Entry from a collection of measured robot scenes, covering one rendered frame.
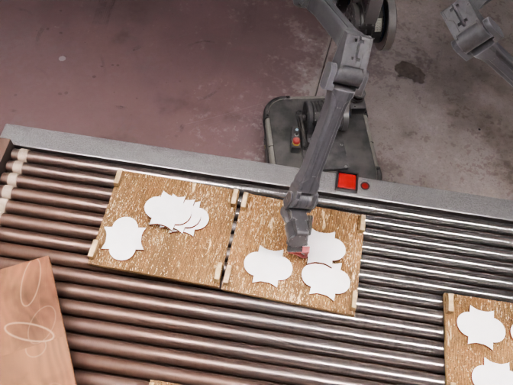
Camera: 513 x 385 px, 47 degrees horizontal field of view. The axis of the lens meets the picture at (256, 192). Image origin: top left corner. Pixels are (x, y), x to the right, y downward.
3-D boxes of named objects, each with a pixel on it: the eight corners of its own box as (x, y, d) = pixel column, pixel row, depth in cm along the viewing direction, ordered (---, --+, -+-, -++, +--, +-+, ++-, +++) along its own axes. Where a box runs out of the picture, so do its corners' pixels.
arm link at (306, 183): (363, 66, 156) (326, 58, 152) (372, 73, 151) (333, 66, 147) (311, 203, 175) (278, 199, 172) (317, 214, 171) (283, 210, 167)
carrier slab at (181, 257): (120, 172, 202) (120, 169, 200) (239, 192, 200) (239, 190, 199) (88, 265, 184) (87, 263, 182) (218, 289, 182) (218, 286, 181)
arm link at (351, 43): (385, 42, 146) (349, 34, 143) (363, 92, 153) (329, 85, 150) (329, -18, 181) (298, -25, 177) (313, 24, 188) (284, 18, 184)
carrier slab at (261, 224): (243, 194, 200) (243, 192, 199) (364, 218, 198) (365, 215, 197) (221, 290, 182) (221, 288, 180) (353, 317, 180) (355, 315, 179)
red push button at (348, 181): (338, 174, 207) (339, 172, 206) (355, 176, 207) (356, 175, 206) (337, 189, 204) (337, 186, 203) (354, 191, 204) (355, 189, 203)
